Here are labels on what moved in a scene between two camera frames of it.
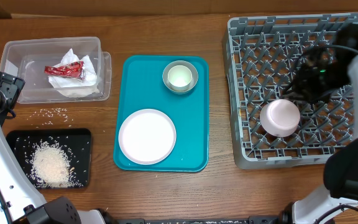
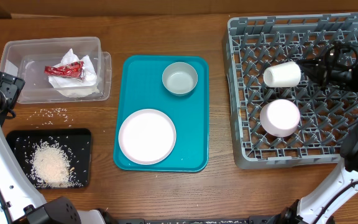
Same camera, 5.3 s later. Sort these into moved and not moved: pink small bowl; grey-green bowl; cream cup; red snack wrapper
Moved: cream cup
Not moved: grey-green bowl; pink small bowl; red snack wrapper
